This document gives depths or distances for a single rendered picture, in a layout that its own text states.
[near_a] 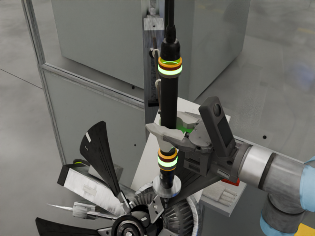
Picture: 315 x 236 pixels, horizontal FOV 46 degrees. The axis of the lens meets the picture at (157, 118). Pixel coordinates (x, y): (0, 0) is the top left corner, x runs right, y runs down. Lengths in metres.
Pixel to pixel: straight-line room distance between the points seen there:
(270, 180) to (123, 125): 1.46
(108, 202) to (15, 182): 1.74
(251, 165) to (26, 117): 2.98
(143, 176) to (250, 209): 0.79
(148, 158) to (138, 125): 0.65
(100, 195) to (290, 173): 0.80
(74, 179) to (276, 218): 0.84
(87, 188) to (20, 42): 3.52
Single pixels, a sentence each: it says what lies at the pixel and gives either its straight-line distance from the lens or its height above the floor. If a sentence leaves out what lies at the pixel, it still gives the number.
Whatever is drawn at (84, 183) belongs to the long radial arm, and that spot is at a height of 1.13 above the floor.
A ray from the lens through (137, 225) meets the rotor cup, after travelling 1.11.
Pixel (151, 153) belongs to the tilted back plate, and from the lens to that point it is 1.37.
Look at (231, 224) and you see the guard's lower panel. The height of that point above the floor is 0.39.
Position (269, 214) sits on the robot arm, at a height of 1.56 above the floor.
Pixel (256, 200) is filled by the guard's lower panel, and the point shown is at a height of 0.67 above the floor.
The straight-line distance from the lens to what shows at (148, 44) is 1.32.
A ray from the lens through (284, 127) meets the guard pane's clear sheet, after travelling 1.60.
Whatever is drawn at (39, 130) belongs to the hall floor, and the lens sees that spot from 3.36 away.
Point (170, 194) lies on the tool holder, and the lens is 0.90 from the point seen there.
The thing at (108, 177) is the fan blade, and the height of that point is 1.28.
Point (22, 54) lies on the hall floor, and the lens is 4.48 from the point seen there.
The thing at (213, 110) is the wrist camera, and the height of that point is 1.75.
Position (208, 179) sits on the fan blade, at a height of 1.41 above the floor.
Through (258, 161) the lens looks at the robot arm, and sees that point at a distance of 0.71.
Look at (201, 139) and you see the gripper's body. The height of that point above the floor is 1.67.
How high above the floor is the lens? 2.18
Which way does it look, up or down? 41 degrees down
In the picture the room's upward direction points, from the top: straight up
